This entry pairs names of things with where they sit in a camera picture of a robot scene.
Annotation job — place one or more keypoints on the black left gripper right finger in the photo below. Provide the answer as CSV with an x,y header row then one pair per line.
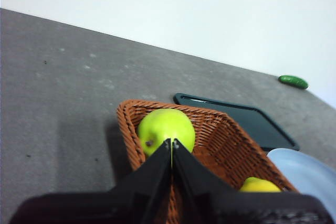
x,y
210,197

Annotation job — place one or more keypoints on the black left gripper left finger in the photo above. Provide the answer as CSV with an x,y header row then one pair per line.
x,y
136,195

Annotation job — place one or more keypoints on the yellow lemon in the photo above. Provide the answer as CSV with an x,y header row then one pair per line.
x,y
258,186

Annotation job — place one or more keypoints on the light blue round plate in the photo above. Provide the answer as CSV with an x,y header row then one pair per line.
x,y
304,171

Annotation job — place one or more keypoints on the brown woven wicker basket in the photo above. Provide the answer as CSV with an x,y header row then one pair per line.
x,y
225,142

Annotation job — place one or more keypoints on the green pear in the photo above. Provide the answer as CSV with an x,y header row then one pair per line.
x,y
165,125

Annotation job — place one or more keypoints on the black rectangular tray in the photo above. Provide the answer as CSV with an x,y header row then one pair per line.
x,y
262,127

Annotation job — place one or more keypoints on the green cucumber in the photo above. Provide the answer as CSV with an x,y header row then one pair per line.
x,y
292,81

